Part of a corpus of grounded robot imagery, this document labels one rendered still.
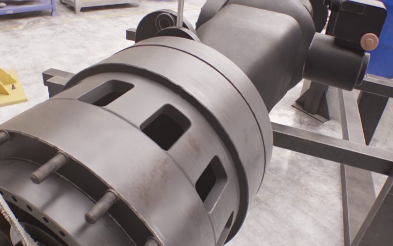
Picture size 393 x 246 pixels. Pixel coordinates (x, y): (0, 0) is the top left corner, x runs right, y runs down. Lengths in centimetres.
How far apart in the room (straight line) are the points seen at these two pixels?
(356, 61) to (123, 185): 142
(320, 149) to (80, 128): 117
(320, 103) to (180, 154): 259
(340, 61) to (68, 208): 146
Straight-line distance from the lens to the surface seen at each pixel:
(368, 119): 259
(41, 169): 46
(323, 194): 224
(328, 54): 171
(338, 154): 153
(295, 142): 150
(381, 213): 166
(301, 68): 171
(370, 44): 169
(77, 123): 53
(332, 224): 208
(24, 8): 549
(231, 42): 124
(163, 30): 92
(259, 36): 127
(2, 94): 315
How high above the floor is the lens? 139
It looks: 32 degrees down
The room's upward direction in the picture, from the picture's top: 6 degrees clockwise
